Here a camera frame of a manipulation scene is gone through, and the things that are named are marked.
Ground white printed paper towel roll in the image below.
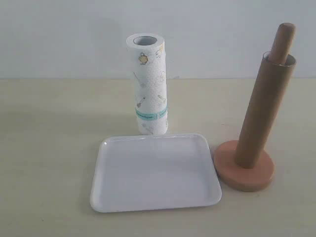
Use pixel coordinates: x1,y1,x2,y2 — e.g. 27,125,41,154
126,33,168,135

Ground brown cardboard tube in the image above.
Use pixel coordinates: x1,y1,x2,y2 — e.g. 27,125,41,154
235,52,296,168

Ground wooden paper towel holder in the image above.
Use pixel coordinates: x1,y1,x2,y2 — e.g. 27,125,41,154
213,23,296,192

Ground white rectangular plastic tray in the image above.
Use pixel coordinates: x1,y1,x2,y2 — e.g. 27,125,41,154
90,133,222,213

